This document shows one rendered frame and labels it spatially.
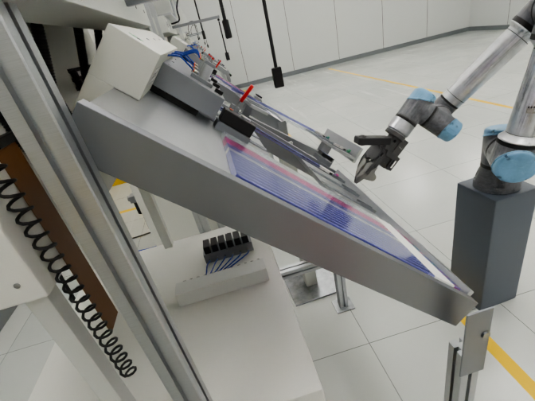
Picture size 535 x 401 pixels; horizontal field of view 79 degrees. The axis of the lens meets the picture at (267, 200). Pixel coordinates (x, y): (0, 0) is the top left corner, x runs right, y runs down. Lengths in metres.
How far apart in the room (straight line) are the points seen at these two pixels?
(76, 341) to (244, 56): 8.19
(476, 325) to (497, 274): 0.95
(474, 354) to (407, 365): 0.77
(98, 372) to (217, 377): 0.27
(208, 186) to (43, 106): 0.18
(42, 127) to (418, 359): 1.43
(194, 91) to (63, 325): 0.46
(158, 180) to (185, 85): 0.33
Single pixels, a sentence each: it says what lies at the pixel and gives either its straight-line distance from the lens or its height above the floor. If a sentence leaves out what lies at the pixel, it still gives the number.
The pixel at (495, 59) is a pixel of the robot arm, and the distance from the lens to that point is 1.29.
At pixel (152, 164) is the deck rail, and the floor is 1.14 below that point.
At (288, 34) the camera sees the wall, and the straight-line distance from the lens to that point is 8.74.
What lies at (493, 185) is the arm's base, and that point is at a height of 0.58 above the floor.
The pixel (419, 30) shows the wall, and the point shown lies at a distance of 10.16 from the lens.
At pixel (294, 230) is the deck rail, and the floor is 0.99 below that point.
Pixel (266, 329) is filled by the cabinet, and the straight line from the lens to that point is 0.84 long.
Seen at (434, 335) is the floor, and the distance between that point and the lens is 1.61.
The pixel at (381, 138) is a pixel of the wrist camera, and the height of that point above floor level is 0.85.
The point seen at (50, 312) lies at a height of 0.97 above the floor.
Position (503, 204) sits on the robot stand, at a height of 0.53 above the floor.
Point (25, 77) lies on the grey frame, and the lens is 0.37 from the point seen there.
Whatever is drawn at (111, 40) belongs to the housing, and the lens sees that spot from 0.58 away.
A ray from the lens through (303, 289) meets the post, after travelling 1.78.
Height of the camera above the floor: 1.25
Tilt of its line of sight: 28 degrees down
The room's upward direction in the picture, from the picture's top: 13 degrees counter-clockwise
